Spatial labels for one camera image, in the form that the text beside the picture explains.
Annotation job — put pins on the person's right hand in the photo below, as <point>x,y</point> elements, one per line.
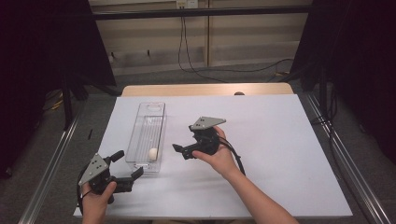
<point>222,158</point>

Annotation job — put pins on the black stand leg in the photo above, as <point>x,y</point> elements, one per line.
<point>323,90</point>
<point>67,102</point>

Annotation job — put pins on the black metal crossbar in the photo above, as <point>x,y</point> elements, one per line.
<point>202,13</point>

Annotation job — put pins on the small black floor object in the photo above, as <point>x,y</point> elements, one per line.
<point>90,134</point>

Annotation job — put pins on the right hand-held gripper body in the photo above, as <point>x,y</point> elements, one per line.
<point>207,141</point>

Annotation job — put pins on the white wall socket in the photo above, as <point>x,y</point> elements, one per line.
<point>186,3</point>

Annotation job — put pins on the black curtain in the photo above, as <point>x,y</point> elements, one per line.
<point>358,62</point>
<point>40,62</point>

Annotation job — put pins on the wooden table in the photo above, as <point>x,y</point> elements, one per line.
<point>186,89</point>

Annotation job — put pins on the aluminium floor rail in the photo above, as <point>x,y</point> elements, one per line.
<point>348,161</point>
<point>49,174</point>

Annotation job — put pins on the person's left hand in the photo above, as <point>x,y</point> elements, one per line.
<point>95,205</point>

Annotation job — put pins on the small dark round object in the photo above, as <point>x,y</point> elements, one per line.
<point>239,93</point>

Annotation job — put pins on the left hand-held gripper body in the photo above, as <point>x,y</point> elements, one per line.
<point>95,171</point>

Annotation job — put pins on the clear plastic container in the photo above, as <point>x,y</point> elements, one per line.
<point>146,137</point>

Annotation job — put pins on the white table mat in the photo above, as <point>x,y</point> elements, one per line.
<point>264,149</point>

